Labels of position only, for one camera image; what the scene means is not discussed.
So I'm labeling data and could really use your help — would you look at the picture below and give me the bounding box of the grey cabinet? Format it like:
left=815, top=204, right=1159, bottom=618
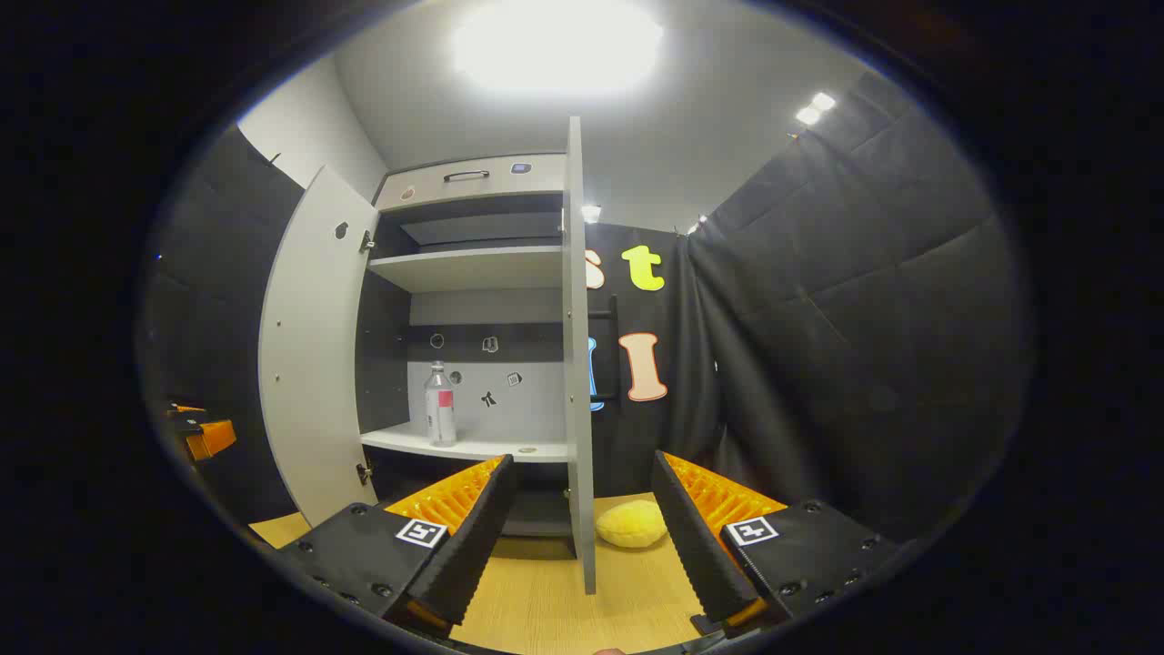
left=355, top=153, right=583, bottom=538

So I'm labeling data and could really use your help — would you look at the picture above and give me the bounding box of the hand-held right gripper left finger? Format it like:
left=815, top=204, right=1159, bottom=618
left=273, top=455, right=517, bottom=638

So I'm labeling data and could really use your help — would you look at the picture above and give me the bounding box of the grey cabinet drawer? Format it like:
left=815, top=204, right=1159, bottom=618
left=375, top=153, right=569, bottom=212

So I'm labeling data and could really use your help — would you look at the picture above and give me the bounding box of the clear plastic bottle red label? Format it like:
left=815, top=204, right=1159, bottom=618
left=424, top=360, right=457, bottom=447

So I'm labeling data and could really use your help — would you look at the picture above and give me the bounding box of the large ceiling light panel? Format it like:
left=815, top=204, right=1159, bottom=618
left=452, top=0, right=665, bottom=92

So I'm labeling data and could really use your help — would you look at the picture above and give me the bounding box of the black backdrop cloth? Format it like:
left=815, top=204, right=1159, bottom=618
left=136, top=68, right=1033, bottom=547

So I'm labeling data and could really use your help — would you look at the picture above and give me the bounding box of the yellow plush coaster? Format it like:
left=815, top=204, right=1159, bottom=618
left=596, top=499, right=669, bottom=549

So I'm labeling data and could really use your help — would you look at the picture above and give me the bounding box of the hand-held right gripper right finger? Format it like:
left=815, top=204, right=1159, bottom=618
left=650, top=450, right=901, bottom=638

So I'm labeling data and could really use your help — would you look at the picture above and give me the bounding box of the grey cabinet door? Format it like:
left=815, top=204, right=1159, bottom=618
left=258, top=165, right=381, bottom=529
left=561, top=116, right=621, bottom=595

